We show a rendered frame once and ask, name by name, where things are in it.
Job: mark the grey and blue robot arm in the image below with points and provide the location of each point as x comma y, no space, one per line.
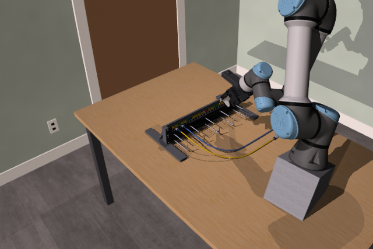
294,115

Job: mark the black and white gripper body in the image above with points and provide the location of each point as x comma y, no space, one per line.
238,96

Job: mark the black network port rack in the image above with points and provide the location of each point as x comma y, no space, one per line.
194,121

